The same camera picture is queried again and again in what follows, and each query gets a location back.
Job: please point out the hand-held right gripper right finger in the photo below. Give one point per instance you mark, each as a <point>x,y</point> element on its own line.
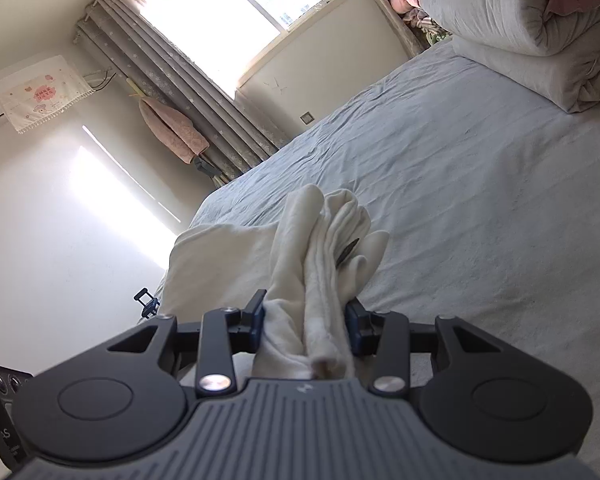
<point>352,331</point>

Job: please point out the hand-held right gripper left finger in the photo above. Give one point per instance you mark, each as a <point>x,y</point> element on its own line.
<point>258,322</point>

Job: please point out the white printed sweatshirt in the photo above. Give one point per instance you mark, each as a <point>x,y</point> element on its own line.
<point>300,260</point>

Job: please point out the small black phone stand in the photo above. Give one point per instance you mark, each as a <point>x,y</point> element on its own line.
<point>147,304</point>

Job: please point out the dark hanging bag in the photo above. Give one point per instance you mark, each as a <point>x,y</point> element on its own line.
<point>206,167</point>

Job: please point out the hanging pink jacket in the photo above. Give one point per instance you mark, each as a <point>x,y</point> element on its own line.
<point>175,132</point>

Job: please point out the grey star-print curtain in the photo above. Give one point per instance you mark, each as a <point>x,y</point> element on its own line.
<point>395,15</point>
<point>180,75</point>

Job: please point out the window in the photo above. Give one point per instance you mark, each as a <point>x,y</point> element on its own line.
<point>240,15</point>

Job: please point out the air conditioner with printed cover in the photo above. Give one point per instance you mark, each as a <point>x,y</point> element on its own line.
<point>35,95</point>

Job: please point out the folded grey duvet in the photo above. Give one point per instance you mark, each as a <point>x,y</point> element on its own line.
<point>505,25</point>

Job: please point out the wall socket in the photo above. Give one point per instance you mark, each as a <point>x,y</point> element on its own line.
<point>307,118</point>

